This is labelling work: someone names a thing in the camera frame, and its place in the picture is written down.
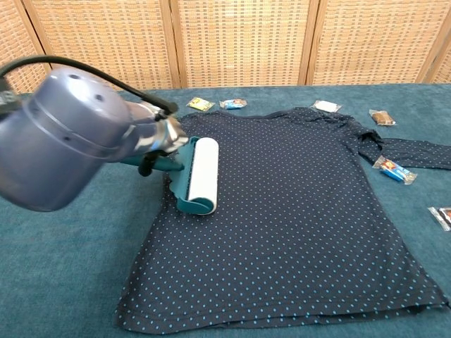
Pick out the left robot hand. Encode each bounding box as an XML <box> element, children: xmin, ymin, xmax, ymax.
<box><xmin>138</xmin><ymin>114</ymin><xmax>190</xmax><ymax>177</ymax></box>

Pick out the teal lint roller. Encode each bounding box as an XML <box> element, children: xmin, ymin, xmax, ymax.
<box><xmin>121</xmin><ymin>137</ymin><xmax>220</xmax><ymax>216</ymax></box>

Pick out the dark polka dot shirt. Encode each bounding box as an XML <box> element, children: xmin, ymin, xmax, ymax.
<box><xmin>114</xmin><ymin>107</ymin><xmax>451</xmax><ymax>327</ymax></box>

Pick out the yellow orange snack packet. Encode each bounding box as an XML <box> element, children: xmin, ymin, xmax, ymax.
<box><xmin>185</xmin><ymin>96</ymin><xmax>216</xmax><ymax>112</ymax></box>

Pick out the woven bamboo folding screen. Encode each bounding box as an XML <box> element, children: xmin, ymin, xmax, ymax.
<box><xmin>0</xmin><ymin>0</ymin><xmax>451</xmax><ymax>95</ymax></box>

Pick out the white snack packet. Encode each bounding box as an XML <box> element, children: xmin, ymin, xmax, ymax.
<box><xmin>312</xmin><ymin>99</ymin><xmax>343</xmax><ymax>114</ymax></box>

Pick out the teal carpet table cover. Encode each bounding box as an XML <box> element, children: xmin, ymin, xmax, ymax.
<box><xmin>0</xmin><ymin>82</ymin><xmax>451</xmax><ymax>338</ymax></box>

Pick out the clear packet brown snack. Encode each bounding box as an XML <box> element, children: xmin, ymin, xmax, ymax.
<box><xmin>368</xmin><ymin>108</ymin><xmax>397</xmax><ymax>127</ymax></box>

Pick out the blue orange snack packet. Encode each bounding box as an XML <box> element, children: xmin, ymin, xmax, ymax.
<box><xmin>371</xmin><ymin>155</ymin><xmax>419</xmax><ymax>186</ymax></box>

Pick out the dark brown snack packet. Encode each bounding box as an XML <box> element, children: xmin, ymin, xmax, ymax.
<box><xmin>427</xmin><ymin>206</ymin><xmax>451</xmax><ymax>232</ymax></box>

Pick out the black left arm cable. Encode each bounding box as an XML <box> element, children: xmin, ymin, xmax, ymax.
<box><xmin>0</xmin><ymin>55</ymin><xmax>179</xmax><ymax>114</ymax></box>

